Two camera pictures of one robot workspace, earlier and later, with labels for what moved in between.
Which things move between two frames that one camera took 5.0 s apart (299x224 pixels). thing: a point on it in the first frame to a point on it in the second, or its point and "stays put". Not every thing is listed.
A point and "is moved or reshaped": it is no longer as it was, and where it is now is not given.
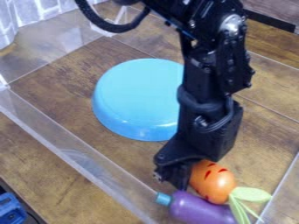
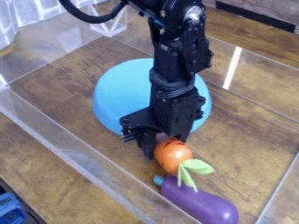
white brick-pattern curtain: [21, 12] stays put
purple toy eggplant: [191, 209] is moved or reshaped
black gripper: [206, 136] to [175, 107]
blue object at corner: [13, 212] stays put
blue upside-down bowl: [135, 97] stays put
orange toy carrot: [214, 181] is moved or reshaped
